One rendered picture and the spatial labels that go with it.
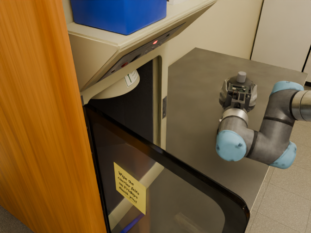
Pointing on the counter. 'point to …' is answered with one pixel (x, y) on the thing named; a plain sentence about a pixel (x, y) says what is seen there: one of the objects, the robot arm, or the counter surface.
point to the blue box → (118, 14)
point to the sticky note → (130, 188)
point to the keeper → (164, 107)
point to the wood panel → (43, 124)
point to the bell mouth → (120, 86)
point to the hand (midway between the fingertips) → (238, 90)
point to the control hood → (124, 40)
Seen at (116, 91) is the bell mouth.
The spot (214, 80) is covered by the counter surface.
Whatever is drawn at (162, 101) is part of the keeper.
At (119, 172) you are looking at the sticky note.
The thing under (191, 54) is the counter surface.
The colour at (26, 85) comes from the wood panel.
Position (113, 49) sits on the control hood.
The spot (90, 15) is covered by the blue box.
